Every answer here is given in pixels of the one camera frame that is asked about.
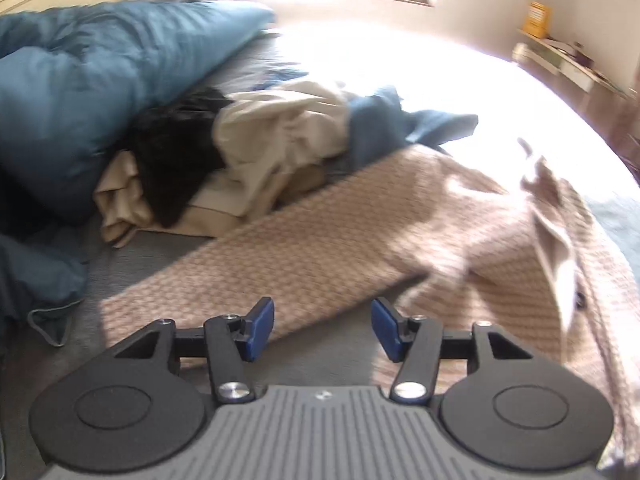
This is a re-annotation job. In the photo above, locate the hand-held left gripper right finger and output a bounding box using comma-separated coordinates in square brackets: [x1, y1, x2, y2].
[371, 297, 533, 405]

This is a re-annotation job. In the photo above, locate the yellow box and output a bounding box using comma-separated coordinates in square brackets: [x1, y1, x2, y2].
[521, 1, 551, 39]

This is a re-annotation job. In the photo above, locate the black garment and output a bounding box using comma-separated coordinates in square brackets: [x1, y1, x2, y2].
[127, 86, 236, 227]

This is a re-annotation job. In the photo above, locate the blue duvet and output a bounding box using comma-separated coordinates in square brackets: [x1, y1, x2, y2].
[0, 0, 276, 347]

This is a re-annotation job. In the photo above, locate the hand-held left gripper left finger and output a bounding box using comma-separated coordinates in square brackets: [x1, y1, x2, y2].
[114, 296, 276, 405]

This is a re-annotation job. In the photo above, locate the blue garment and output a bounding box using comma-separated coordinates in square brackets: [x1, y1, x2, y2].
[345, 87, 479, 171]

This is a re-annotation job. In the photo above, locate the cream garment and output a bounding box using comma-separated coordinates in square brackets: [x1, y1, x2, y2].
[94, 80, 351, 249]

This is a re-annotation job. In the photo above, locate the beige houndstooth knit cardigan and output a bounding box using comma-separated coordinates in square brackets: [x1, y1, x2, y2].
[100, 137, 640, 466]

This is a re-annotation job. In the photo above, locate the white wall shelf unit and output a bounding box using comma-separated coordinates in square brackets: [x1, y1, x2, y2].
[512, 27, 631, 106]

